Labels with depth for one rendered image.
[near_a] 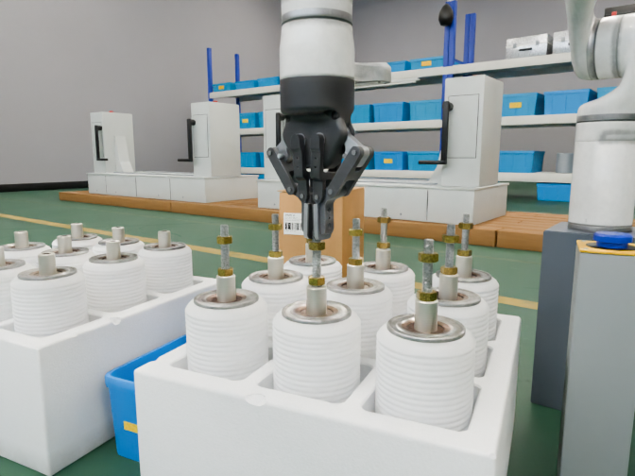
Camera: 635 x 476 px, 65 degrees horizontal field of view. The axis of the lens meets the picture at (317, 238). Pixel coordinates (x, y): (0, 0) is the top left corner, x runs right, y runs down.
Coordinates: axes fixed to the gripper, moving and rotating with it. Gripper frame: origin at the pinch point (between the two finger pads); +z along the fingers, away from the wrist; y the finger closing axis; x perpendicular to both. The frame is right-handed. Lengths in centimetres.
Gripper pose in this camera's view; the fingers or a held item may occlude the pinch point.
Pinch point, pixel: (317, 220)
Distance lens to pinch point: 52.0
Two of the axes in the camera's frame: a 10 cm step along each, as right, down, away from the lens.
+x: 6.5, -1.3, 7.5
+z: 0.0, 9.9, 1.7
